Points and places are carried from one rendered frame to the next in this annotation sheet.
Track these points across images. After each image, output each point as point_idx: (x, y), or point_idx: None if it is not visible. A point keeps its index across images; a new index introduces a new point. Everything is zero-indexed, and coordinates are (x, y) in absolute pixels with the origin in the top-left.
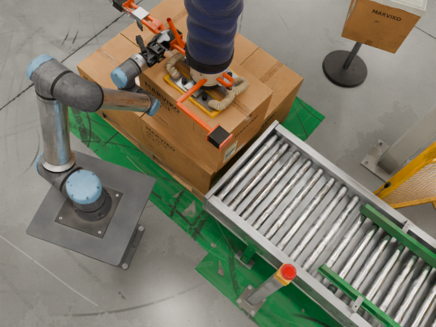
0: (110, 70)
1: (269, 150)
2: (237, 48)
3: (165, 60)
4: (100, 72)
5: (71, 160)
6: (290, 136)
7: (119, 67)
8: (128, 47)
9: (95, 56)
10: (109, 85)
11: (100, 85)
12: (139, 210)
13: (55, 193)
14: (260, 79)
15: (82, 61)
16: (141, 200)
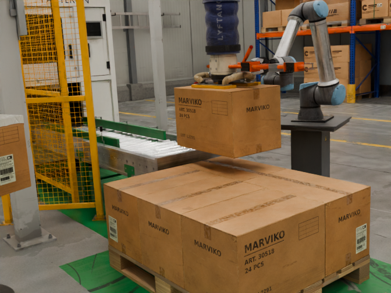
0: (326, 184)
1: None
2: (165, 196)
3: (256, 86)
4: (337, 183)
5: (319, 81)
6: (149, 156)
7: (288, 56)
8: (309, 195)
9: (350, 190)
10: (323, 178)
11: (289, 16)
12: None
13: (338, 120)
14: (152, 182)
15: (364, 188)
16: None
